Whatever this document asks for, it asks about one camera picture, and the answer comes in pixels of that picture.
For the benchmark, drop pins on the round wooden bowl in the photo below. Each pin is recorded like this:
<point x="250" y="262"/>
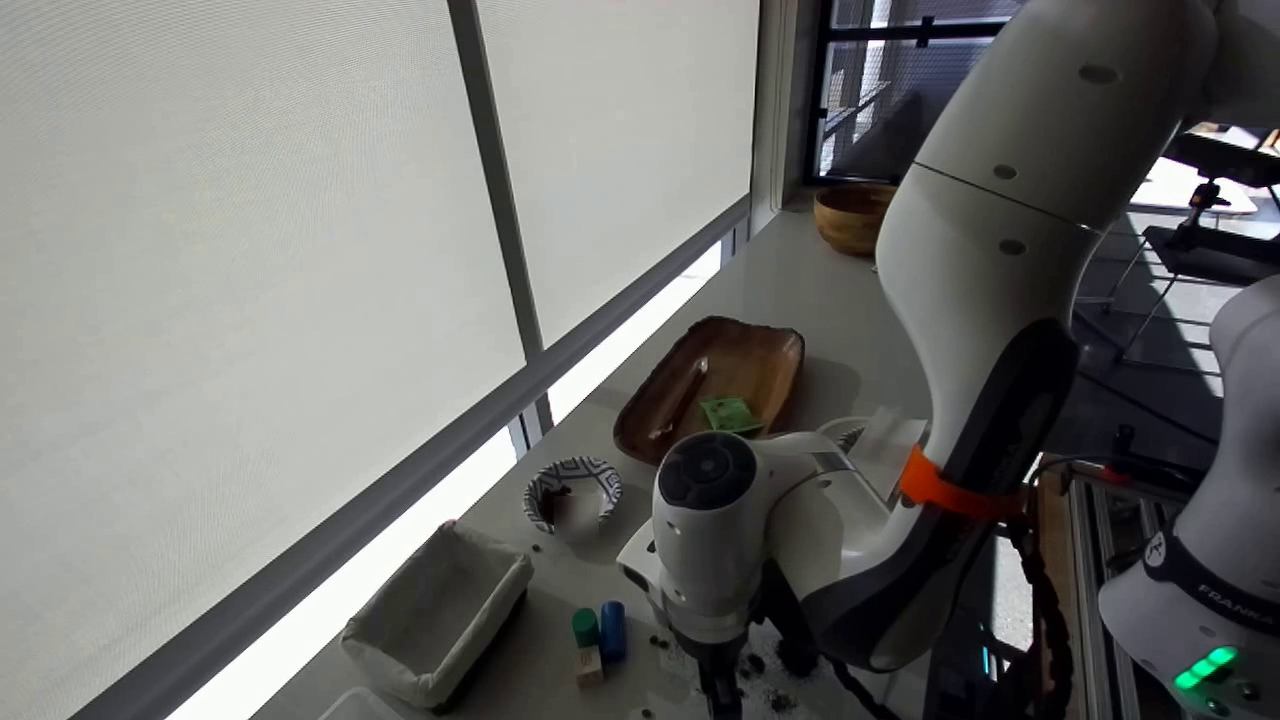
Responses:
<point x="850" y="216"/>

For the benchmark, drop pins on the brown wooden tray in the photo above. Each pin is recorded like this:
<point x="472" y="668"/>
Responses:
<point x="744" y="365"/>

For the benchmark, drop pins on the white rectangular dish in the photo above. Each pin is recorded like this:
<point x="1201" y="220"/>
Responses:
<point x="433" y="621"/>

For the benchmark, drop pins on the white roller blind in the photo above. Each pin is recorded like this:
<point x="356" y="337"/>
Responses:
<point x="201" y="267"/>
<point x="627" y="135"/>

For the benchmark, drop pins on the cream cube block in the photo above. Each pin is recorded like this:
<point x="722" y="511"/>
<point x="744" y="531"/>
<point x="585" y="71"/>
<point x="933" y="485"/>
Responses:
<point x="589" y="667"/>

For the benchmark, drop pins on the grey window sill frame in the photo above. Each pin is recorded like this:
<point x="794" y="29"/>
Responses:
<point x="401" y="483"/>

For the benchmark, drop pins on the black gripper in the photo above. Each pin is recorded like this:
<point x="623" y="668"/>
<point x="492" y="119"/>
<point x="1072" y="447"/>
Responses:
<point x="719" y="667"/>

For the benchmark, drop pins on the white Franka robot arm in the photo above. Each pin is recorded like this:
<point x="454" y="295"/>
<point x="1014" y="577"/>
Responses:
<point x="1014" y="203"/>

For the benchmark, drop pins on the wooden spoon stick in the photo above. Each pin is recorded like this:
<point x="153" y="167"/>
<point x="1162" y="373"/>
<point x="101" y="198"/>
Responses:
<point x="677" y="403"/>

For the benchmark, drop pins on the blue cylinder block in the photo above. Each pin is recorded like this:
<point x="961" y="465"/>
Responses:
<point x="619" y="632"/>

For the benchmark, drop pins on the green packet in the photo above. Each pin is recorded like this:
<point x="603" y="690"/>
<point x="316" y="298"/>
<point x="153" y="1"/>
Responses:
<point x="729" y="414"/>

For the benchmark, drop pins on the grey window mullion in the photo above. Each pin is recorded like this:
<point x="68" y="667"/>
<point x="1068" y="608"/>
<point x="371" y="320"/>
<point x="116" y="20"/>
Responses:
<point x="500" y="203"/>

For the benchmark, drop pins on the green cylinder block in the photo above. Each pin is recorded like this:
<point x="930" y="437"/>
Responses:
<point x="589" y="625"/>

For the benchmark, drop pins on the folded white napkin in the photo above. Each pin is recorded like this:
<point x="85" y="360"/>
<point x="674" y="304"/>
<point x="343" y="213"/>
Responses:
<point x="890" y="430"/>

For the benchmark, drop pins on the black framed glass partition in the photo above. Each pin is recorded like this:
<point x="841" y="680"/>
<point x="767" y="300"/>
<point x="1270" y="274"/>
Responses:
<point x="883" y="81"/>

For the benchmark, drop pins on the small patterned bowl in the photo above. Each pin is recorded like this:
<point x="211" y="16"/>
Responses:
<point x="577" y="497"/>

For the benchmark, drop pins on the scattered grounds with beans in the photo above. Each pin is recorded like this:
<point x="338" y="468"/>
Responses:
<point x="782" y="702"/>

